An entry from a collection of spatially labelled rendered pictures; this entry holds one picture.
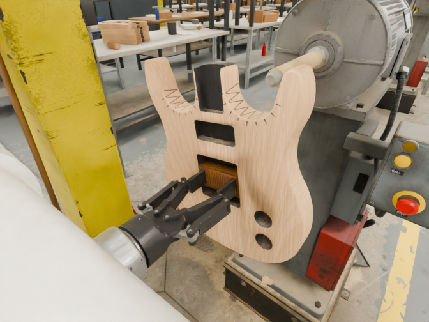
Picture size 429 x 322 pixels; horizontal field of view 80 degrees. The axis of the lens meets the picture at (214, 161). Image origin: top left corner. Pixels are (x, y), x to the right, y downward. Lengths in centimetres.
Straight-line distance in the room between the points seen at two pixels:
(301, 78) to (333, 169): 61
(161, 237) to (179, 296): 119
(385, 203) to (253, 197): 37
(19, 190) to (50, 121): 101
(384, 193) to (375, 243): 132
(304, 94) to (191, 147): 26
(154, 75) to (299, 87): 29
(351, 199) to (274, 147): 64
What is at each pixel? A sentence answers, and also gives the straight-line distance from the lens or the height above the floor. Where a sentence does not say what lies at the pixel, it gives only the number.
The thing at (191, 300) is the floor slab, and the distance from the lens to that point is 155.
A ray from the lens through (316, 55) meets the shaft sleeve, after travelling 60.
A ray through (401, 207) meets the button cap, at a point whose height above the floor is 97.
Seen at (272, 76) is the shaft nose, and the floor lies 126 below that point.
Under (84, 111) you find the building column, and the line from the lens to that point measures 124.
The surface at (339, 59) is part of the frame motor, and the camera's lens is 64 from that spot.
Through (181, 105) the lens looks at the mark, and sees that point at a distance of 54.
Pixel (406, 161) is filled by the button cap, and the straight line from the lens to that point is 68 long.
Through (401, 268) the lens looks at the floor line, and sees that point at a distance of 198.
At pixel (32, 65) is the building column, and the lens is 114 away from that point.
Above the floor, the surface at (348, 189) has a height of 80.
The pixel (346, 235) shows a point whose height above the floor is 62.
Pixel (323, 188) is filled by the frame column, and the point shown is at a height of 79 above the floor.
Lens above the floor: 138
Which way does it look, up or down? 34 degrees down
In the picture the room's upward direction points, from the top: straight up
